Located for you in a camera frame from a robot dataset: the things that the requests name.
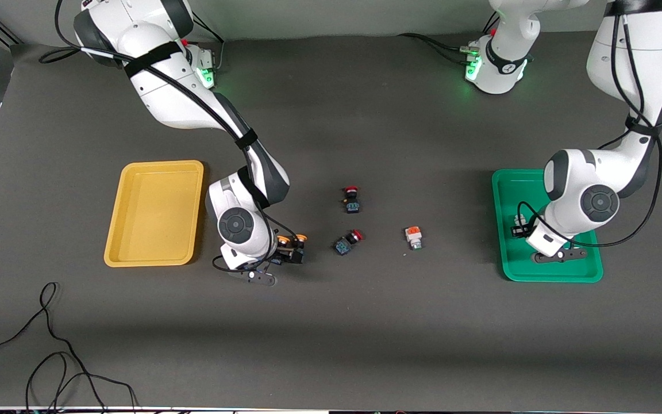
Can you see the green plastic tray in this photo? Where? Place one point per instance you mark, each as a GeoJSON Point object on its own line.
{"type": "Point", "coordinates": [509, 190]}

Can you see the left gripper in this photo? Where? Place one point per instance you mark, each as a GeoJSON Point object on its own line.
{"type": "Point", "coordinates": [519, 230]}

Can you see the yellow plastic tray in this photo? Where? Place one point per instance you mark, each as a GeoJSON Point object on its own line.
{"type": "Point", "coordinates": [153, 218]}

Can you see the yellow push button switch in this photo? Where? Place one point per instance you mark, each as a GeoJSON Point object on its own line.
{"type": "Point", "coordinates": [281, 237]}
{"type": "Point", "coordinates": [301, 236]}

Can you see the red push button switch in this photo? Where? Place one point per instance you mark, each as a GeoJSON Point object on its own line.
{"type": "Point", "coordinates": [342, 247]}
{"type": "Point", "coordinates": [353, 206]}

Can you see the dark grey table mat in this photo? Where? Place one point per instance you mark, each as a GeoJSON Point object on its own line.
{"type": "Point", "coordinates": [331, 345]}

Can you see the green button white orange switch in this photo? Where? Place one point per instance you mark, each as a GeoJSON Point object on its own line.
{"type": "Point", "coordinates": [520, 219]}
{"type": "Point", "coordinates": [413, 234]}

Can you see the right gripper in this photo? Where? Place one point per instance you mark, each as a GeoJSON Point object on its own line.
{"type": "Point", "coordinates": [285, 251]}

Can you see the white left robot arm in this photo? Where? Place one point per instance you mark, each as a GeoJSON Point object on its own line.
{"type": "Point", "coordinates": [612, 57]}

